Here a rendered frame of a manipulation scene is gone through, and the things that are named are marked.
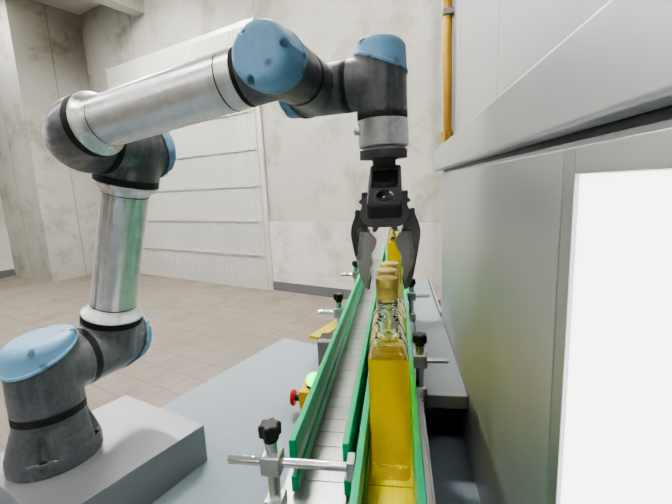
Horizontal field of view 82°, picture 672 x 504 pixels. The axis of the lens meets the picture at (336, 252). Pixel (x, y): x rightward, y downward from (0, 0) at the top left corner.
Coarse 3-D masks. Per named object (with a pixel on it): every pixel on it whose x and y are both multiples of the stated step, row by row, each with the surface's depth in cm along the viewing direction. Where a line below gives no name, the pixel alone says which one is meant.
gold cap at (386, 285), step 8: (376, 280) 59; (384, 280) 58; (392, 280) 58; (376, 288) 59; (384, 288) 58; (392, 288) 58; (376, 296) 60; (384, 296) 58; (392, 296) 58; (376, 304) 60
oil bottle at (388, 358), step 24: (384, 360) 53; (408, 360) 53; (384, 384) 53; (408, 384) 53; (384, 408) 54; (408, 408) 54; (384, 432) 55; (408, 432) 54; (384, 456) 55; (408, 456) 55
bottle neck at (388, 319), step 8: (384, 304) 53; (392, 304) 53; (384, 312) 53; (392, 312) 53; (384, 320) 53; (392, 320) 53; (384, 328) 54; (392, 328) 53; (384, 336) 54; (392, 336) 54
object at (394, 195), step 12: (372, 168) 57; (384, 168) 57; (396, 168) 56; (372, 180) 54; (384, 180) 54; (396, 180) 53; (372, 192) 51; (384, 192) 50; (396, 192) 51; (372, 204) 49; (384, 204) 49; (396, 204) 49; (372, 216) 50; (384, 216) 50; (396, 216) 50
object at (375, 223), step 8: (360, 152) 58; (368, 152) 56; (376, 152) 55; (384, 152) 55; (392, 152) 55; (400, 152) 56; (368, 160) 61; (376, 160) 58; (384, 160) 57; (392, 160) 57; (360, 200) 58; (408, 200) 57; (408, 208) 56; (408, 216) 57; (368, 224) 58; (376, 224) 58; (384, 224) 57; (392, 224) 57; (400, 224) 57
